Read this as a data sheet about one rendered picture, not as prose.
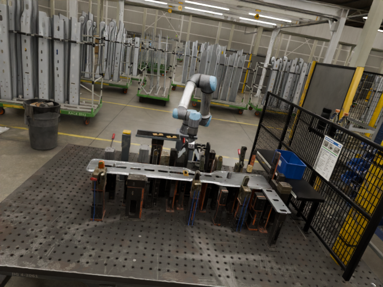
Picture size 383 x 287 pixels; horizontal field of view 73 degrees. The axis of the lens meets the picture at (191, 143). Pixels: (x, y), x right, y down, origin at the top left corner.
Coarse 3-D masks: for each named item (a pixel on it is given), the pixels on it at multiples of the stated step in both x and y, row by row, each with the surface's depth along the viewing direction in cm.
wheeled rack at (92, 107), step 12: (36, 36) 487; (48, 36) 499; (96, 36) 557; (84, 72) 578; (0, 108) 504; (24, 108) 502; (60, 108) 522; (72, 108) 525; (84, 108) 549; (96, 108) 566; (84, 120) 526
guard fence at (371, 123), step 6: (366, 72) 429; (372, 72) 429; (378, 78) 434; (360, 84) 437; (366, 84) 437; (366, 90) 441; (372, 96) 445; (378, 102) 451; (378, 108) 450; (372, 114) 457; (372, 120) 459; (378, 120) 462; (354, 126) 465; (360, 126) 465; (372, 126) 462; (360, 132) 469
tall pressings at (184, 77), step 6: (186, 42) 1064; (186, 48) 1075; (192, 48) 1091; (186, 54) 1083; (192, 54) 1078; (186, 60) 1091; (192, 60) 1092; (186, 66) 1098; (192, 66) 1099; (216, 66) 1069; (186, 72) 1104; (192, 72) 1106; (186, 78) 1105
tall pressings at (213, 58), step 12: (204, 48) 845; (216, 48) 822; (204, 60) 835; (216, 60) 832; (228, 60) 879; (240, 60) 856; (204, 72) 844; (216, 72) 887; (228, 72) 868; (240, 72) 868; (228, 84) 880; (216, 96) 892
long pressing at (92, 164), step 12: (108, 168) 183; (120, 168) 186; (144, 168) 192; (156, 168) 195; (168, 168) 198; (180, 168) 201; (180, 180) 186; (192, 180) 187; (204, 180) 190; (216, 180) 193; (228, 180) 196; (240, 180) 199; (252, 180) 203; (264, 180) 207
